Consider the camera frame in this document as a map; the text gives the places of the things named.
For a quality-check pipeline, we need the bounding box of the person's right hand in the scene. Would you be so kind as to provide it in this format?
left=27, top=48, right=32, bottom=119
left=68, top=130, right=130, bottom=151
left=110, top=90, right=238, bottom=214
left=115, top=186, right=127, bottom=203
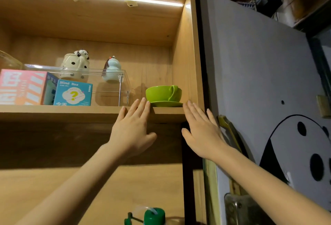
left=182, top=100, right=230, bottom=161

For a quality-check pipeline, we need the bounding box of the person's left hand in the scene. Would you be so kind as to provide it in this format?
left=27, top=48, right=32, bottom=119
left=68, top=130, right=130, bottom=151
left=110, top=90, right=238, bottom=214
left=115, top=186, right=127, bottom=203
left=109, top=98, right=157, bottom=159

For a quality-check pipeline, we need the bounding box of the person's right forearm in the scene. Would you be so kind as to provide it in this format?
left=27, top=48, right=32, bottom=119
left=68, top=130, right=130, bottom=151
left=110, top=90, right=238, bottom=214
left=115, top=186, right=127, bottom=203
left=208, top=147, right=331, bottom=225

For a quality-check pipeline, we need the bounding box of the person's left forearm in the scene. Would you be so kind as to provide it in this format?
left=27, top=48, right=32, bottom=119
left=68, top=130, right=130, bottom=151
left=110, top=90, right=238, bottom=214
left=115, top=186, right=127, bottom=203
left=15, top=142, right=130, bottom=225

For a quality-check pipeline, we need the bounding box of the green cup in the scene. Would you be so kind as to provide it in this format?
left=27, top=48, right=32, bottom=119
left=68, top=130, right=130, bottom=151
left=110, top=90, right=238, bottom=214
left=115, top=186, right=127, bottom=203
left=145, top=85, right=182, bottom=102

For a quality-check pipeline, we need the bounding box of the green saucer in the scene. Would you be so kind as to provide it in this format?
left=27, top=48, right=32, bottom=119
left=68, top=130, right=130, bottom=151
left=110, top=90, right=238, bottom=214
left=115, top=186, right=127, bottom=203
left=149, top=100, right=183, bottom=108

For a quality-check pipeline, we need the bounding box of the clear acrylic display box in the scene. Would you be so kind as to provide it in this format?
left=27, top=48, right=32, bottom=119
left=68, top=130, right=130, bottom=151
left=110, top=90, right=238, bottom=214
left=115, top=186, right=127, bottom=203
left=24, top=64, right=134, bottom=107

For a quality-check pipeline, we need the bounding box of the wooden shelf cabinet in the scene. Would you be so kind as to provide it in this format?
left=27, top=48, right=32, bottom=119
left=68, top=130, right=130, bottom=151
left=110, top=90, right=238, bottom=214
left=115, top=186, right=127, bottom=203
left=0, top=0, right=207, bottom=225

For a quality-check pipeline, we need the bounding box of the pale blue gourd jar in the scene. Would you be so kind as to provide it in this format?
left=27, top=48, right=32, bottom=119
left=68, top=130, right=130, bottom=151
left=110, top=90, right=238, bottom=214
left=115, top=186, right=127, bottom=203
left=102, top=56, right=122, bottom=83

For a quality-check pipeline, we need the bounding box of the blue cardboard box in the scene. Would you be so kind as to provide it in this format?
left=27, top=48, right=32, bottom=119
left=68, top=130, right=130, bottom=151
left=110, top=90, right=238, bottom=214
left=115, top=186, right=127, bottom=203
left=53, top=79, right=93, bottom=106

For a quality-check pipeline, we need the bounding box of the cream panda teapot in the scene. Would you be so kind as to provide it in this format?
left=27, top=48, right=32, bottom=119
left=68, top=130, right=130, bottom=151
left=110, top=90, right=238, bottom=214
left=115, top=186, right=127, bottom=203
left=59, top=49, right=90, bottom=83

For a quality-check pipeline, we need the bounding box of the white board with panda drawing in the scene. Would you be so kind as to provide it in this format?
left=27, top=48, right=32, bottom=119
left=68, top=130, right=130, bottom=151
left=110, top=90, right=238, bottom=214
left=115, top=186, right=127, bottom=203
left=199, top=0, right=331, bottom=225

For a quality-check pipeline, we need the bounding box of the green spray bottle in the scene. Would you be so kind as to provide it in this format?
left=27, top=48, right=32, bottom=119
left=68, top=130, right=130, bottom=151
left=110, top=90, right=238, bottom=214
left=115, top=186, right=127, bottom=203
left=124, top=207, right=166, bottom=225

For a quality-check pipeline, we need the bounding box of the pink cardboard box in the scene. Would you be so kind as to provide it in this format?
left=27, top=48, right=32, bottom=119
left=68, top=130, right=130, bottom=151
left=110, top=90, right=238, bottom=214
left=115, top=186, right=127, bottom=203
left=0, top=69, right=59, bottom=106

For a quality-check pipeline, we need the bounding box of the small wooden block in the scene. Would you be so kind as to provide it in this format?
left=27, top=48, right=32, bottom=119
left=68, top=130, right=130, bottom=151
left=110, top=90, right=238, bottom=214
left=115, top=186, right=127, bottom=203
left=316, top=95, right=331, bottom=118

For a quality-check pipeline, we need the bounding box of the brown cardboard box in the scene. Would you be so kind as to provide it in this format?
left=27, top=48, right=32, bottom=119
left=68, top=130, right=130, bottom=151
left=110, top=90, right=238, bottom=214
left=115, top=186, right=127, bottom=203
left=229, top=0, right=258, bottom=11

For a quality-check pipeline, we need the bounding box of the clear glass jar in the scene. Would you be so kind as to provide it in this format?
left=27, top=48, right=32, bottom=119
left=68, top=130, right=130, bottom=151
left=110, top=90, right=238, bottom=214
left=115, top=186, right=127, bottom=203
left=0, top=50, right=24, bottom=70

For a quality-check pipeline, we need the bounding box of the black device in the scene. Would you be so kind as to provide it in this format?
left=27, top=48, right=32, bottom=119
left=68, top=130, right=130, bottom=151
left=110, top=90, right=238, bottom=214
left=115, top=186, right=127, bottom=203
left=258, top=0, right=283, bottom=18

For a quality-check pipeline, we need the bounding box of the olive metal handle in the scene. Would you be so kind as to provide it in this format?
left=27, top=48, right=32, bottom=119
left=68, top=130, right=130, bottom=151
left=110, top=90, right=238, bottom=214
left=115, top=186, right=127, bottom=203
left=218, top=115, right=249, bottom=197

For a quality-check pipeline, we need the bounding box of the grey metal bracket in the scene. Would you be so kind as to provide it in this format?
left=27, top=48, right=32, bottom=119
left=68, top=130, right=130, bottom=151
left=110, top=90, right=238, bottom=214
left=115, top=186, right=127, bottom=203
left=224, top=193, right=262, bottom=225

